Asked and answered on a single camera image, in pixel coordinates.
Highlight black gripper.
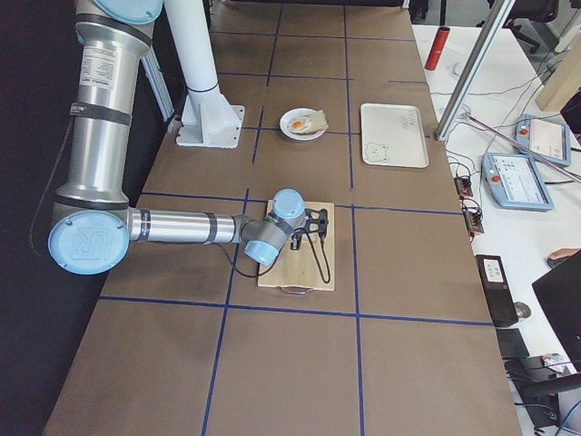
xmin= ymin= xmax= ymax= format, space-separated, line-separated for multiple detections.
xmin=303 ymin=208 xmax=328 ymax=238

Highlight bread slice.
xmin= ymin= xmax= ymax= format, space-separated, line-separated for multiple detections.
xmin=304 ymin=110 xmax=329 ymax=134

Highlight fried egg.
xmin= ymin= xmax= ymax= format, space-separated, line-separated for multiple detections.
xmin=288 ymin=116 xmax=312 ymax=134

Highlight white round plate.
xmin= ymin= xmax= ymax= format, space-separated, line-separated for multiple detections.
xmin=280 ymin=108 xmax=329 ymax=141

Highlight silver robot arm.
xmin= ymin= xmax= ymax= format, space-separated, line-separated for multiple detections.
xmin=47 ymin=1 xmax=329 ymax=274

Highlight wooden cutting board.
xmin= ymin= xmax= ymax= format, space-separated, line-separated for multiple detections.
xmin=257 ymin=202 xmax=335 ymax=292

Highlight cream bear serving tray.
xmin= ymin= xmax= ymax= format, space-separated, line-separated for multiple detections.
xmin=360 ymin=103 xmax=428 ymax=169

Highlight white mounting pillar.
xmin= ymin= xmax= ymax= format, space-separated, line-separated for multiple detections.
xmin=164 ymin=0 xmax=245 ymax=149

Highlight near blue teach pendant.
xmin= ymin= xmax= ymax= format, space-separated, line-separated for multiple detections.
xmin=481 ymin=153 xmax=554 ymax=212

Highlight blue teach pendant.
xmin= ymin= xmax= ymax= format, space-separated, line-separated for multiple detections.
xmin=481 ymin=153 xmax=554 ymax=212
xmin=515 ymin=114 xmax=571 ymax=167

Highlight black box with label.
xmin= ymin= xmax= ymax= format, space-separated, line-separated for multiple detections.
xmin=475 ymin=254 xmax=518 ymax=328

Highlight red cylinder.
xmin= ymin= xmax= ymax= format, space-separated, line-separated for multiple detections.
xmin=424 ymin=25 xmax=450 ymax=71

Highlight far blue teach pendant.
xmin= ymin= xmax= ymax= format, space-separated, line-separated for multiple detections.
xmin=515 ymin=114 xmax=571 ymax=167

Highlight aluminium frame post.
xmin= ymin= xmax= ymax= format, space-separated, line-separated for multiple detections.
xmin=435 ymin=0 xmax=516 ymax=141

